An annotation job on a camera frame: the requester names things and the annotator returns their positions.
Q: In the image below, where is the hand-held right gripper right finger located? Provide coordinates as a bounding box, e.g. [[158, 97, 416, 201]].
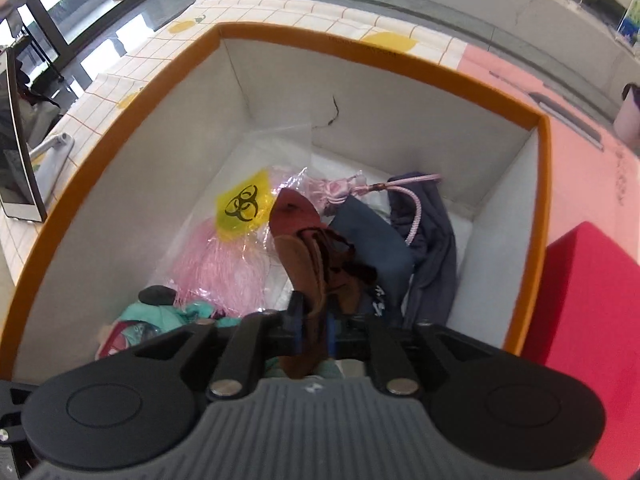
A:
[[325, 309, 493, 396]]

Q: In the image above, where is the green poster card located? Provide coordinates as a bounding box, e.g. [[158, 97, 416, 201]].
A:
[[617, 0, 640, 47]]

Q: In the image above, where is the teal plush doll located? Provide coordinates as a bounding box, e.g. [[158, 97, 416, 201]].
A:
[[96, 285, 243, 361]]

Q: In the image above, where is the red box clear front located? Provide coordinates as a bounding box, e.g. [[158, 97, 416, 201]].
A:
[[520, 220, 640, 462]]

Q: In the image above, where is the pink bin black liner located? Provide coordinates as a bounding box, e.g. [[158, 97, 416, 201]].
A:
[[612, 82, 640, 150]]

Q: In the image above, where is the silver monitor on stand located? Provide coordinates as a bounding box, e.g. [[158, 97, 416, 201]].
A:
[[0, 45, 76, 224]]

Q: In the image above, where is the navy cloth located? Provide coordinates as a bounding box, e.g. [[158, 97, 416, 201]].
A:
[[329, 195, 417, 318]]

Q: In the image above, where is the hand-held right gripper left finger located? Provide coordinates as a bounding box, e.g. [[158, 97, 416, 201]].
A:
[[135, 291, 307, 401]]

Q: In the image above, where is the pink brocade pouch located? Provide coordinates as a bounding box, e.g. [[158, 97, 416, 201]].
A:
[[310, 172, 444, 247]]

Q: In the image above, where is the orange cardboard box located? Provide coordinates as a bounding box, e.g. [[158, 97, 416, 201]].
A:
[[0, 22, 552, 386]]

